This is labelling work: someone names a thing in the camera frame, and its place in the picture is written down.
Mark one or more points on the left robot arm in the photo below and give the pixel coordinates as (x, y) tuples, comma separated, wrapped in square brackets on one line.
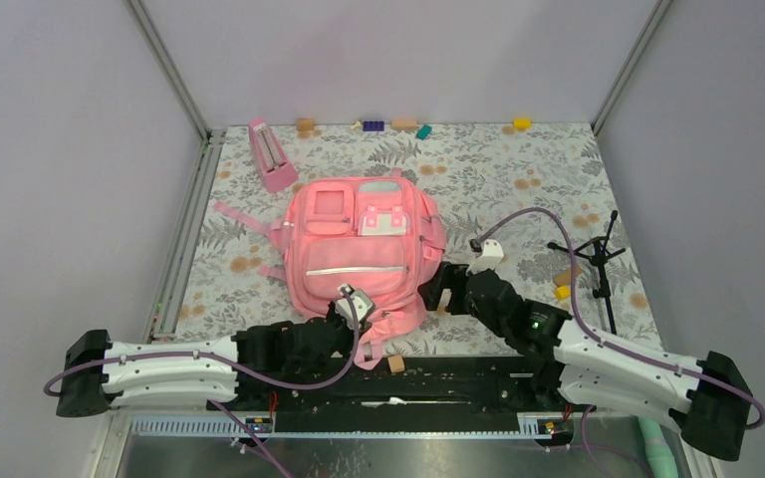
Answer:
[(100, 374)]

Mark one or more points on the pink metronome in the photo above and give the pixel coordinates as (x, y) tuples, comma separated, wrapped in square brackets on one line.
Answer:
[(270, 160)]

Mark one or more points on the teal block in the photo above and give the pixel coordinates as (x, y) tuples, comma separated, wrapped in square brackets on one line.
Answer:
[(423, 132)]

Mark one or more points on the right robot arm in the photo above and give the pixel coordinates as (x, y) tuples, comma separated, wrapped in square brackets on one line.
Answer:
[(707, 401)]

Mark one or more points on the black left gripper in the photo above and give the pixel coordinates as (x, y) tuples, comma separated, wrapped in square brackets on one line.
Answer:
[(332, 314)]

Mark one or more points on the mint green microphone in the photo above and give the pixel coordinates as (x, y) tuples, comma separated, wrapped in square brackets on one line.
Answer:
[(659, 456)]

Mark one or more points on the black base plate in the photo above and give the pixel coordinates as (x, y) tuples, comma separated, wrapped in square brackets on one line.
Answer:
[(432, 394)]

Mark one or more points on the tan wooden wedge block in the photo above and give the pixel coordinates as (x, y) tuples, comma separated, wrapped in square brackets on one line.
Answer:
[(568, 276)]

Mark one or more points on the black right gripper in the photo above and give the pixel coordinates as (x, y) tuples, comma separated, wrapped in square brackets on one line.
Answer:
[(451, 275)]

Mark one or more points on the wooden block far left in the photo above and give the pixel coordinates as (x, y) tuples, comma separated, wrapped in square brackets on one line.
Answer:
[(305, 124)]

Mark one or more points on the yellow block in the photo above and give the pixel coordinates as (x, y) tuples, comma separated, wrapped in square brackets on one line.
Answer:
[(522, 123)]

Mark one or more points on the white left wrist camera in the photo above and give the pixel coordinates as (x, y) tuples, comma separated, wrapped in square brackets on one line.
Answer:
[(354, 305)]

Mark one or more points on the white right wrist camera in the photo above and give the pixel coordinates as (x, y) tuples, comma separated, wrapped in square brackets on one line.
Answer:
[(489, 257)]

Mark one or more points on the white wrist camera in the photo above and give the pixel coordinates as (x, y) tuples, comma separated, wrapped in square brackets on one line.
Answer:
[(489, 257), (354, 305)]

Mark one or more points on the small wooden cube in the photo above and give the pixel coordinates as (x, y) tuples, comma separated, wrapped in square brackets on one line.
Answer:
[(396, 364)]

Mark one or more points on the long wooden block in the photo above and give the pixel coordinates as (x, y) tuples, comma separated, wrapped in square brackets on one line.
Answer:
[(404, 124)]

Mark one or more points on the purple toy brick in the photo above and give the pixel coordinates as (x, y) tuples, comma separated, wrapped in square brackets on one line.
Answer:
[(373, 125)]

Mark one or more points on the pink student backpack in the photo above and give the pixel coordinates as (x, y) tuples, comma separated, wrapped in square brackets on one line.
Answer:
[(382, 235)]

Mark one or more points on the black microphone tripod stand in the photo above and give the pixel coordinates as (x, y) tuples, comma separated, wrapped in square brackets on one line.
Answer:
[(596, 252)]

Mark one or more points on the yellow marker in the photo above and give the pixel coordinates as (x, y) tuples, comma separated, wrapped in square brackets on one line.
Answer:
[(563, 293)]

